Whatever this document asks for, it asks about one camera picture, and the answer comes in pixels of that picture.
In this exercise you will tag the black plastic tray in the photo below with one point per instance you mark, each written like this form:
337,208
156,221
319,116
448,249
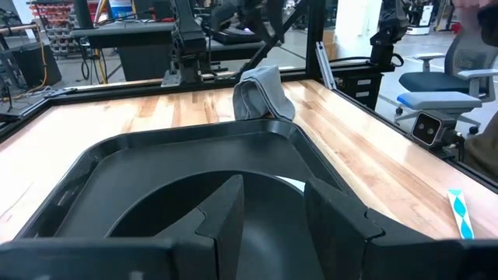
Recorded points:
155,155

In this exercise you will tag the shelf with red bins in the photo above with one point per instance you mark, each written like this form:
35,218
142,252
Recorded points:
54,15

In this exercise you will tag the grey cloth napkin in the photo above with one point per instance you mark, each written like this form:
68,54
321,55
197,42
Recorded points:
260,93

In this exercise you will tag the black bowl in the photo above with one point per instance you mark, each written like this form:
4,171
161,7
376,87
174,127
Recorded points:
272,241

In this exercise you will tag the black drawer cabinet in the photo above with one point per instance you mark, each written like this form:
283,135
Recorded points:
362,89

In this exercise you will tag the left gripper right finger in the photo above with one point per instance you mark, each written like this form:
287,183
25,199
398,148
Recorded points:
334,233

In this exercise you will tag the black aluminium table frame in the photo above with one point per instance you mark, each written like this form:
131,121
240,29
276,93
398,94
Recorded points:
316,39

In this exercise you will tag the person's hand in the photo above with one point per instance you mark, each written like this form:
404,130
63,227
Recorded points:
470,3

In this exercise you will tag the table-level camera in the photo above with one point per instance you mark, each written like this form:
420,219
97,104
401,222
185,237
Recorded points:
426,128

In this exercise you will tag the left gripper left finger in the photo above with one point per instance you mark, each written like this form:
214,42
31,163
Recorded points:
227,218

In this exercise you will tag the black robot arm on cabinet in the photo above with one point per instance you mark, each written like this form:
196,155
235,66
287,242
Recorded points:
385,43

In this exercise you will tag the dark grey desk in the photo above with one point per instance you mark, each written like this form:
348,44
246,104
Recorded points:
148,50

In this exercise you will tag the grey office chair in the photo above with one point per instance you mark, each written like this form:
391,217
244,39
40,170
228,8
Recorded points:
428,81

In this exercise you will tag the black equipment case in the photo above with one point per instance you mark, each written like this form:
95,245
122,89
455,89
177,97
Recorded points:
37,66

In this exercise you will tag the silver aluminium bar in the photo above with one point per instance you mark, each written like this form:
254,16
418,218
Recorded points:
325,64

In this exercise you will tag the blue padded chair seat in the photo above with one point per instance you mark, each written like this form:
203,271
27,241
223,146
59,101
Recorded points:
443,101

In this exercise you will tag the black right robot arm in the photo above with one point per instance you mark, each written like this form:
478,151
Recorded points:
188,39

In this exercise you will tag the person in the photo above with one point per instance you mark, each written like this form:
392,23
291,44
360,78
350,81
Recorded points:
484,151

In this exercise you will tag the white machine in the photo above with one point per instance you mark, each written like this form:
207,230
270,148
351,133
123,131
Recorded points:
422,17

